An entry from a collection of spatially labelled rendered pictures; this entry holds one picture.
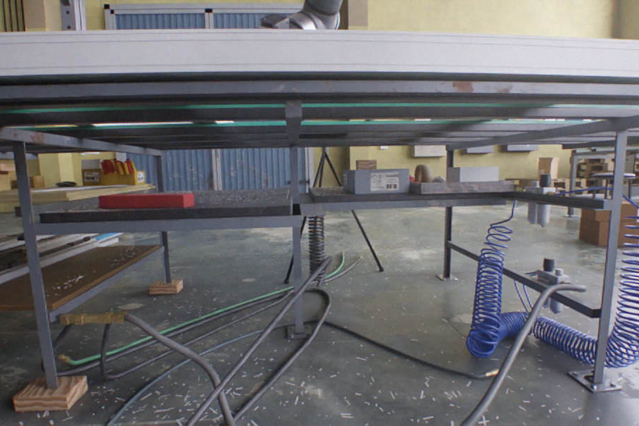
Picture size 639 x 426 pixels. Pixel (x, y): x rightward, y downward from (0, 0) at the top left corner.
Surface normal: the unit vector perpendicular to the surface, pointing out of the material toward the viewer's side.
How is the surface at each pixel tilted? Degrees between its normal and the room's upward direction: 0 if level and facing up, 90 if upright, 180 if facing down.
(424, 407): 0
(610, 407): 0
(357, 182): 90
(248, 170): 90
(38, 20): 90
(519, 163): 90
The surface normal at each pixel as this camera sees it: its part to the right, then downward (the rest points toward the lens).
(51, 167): 0.07, 0.13
